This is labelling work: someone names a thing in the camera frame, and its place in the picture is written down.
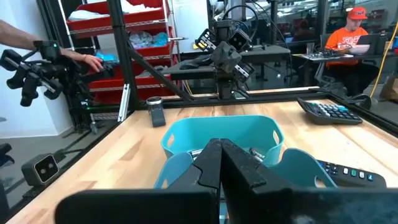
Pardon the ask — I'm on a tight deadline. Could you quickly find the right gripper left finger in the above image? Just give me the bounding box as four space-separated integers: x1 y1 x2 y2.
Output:
55 138 223 224

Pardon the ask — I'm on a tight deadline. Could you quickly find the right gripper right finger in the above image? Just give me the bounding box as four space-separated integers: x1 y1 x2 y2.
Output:
220 138 398 224

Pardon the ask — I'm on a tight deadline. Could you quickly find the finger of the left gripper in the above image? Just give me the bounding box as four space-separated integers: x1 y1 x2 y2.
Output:
211 41 234 71
217 49 243 75

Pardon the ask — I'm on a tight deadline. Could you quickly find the silver battery with red print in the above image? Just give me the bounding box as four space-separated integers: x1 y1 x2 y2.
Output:
248 147 266 162

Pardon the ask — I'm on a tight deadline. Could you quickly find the green plastic bin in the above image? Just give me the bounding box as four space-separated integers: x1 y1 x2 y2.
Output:
160 114 285 166

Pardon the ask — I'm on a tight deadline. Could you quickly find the person's forearm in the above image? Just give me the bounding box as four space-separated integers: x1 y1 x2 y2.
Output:
0 19 85 62

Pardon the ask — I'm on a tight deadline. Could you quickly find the red shelf cart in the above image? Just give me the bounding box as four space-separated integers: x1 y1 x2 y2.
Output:
57 0 177 105

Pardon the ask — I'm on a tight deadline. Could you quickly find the person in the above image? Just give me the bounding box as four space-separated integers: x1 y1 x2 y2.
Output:
323 6 380 96
291 19 315 43

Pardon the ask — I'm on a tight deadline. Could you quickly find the small grey cylindrical device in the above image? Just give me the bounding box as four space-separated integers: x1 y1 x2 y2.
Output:
146 96 167 128

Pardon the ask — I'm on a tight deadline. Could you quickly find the black remote control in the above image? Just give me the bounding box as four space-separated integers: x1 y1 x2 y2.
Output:
317 159 387 189

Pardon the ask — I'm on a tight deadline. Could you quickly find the grey keyboard device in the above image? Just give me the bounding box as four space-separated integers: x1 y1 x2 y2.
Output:
300 49 348 62

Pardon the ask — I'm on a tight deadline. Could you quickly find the silver aluminium extrusion bar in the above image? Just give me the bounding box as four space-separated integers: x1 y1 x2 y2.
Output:
117 83 131 123

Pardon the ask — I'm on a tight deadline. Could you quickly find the black calculator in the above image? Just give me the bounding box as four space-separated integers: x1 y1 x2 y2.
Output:
297 97 364 126

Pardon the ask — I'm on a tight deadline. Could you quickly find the person's hand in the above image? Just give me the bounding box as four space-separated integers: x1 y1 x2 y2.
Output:
81 54 104 73

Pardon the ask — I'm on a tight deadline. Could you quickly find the black laptop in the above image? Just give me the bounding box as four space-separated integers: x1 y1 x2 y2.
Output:
356 33 379 47

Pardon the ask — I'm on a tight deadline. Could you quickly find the cardboard box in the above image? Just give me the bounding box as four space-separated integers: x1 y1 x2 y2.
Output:
379 73 398 101

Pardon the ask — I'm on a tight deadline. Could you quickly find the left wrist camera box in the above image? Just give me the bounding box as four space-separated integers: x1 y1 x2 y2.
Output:
228 28 251 52

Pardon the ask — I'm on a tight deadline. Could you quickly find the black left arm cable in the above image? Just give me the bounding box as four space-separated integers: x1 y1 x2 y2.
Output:
221 4 259 41

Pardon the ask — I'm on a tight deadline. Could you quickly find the black frame brace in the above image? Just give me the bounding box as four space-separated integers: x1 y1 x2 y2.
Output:
127 46 194 103

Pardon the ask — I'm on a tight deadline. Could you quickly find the black frame post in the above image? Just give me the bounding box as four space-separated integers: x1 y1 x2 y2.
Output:
106 0 141 112

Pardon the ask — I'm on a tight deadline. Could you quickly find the black table edge rail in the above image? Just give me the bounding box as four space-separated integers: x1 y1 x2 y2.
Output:
0 107 137 223
328 93 398 138

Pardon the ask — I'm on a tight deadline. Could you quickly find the black curved cable loop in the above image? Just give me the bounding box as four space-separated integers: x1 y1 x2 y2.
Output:
347 93 373 110

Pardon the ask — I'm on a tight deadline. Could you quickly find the grey stereo camera box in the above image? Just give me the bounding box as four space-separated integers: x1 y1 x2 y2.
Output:
21 153 60 187

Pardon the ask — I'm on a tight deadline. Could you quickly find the yellow cable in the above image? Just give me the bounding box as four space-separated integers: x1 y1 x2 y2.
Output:
369 20 398 100

